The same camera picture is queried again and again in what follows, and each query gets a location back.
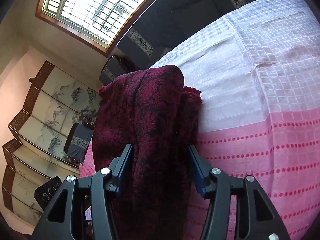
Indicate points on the blue grey padded headboard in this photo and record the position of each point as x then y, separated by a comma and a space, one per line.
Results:
167, 23

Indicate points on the wooden framed window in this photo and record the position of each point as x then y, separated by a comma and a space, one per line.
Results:
99, 24

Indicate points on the dark red floral sweater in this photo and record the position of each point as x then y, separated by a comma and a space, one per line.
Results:
157, 114

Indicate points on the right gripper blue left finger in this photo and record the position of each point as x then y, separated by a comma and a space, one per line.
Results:
64, 216

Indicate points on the blue cushioned wooden armchair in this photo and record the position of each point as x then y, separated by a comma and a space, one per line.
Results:
116, 66

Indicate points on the pink white checkered bedspread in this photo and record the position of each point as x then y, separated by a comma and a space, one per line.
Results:
257, 72

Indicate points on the painted folding screen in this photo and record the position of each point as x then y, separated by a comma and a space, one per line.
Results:
35, 154

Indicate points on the blue cushioned chair near screen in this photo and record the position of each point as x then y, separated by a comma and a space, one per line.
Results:
78, 141

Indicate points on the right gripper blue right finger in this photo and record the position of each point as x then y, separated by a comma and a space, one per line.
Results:
256, 216

